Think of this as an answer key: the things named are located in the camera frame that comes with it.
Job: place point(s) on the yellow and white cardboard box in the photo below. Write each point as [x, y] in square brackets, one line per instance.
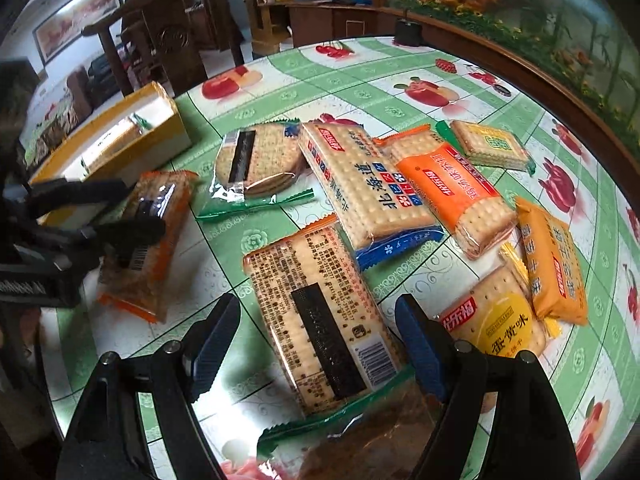
[160, 132]

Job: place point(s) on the round cracker packet green edge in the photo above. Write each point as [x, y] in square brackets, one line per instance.
[350, 440]

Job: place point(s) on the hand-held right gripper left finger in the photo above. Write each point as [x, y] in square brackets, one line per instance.
[215, 345]

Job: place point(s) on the wooden cabinet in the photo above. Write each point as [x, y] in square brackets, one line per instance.
[320, 22]

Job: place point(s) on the glass tank with flowers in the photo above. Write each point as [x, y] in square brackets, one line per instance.
[540, 15]

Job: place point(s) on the blue square cracker packet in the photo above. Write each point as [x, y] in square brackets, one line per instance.
[370, 185]

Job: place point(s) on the small green cracker packet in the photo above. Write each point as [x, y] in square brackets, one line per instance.
[492, 147]

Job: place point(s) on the square cracker packet black bar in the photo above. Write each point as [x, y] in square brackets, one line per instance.
[295, 280]

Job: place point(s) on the dark plastic-wrapped snack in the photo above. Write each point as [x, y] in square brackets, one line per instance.
[270, 160]

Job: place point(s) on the orange-yellow cracker packet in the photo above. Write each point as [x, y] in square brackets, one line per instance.
[552, 265]

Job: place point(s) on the orange label cracker packet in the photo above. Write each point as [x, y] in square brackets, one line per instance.
[450, 195]

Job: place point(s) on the orange-edged clear cracker packet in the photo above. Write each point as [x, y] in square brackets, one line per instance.
[160, 280]

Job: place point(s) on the framed wall painting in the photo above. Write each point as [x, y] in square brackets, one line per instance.
[75, 17]

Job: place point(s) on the dark sofa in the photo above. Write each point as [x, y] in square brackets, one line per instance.
[100, 77]

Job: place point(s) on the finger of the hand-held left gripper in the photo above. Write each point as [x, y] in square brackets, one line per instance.
[80, 195]
[135, 232]

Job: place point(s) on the dark wooden chair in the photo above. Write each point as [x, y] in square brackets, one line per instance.
[170, 40]

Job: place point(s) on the fruit print green tablecloth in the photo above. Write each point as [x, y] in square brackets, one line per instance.
[350, 85]

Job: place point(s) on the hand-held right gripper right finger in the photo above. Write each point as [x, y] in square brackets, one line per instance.
[422, 350]

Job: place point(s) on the yellow round-label cracker packet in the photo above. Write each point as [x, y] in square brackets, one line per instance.
[500, 320]

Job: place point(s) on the small black object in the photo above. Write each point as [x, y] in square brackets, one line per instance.
[407, 32]

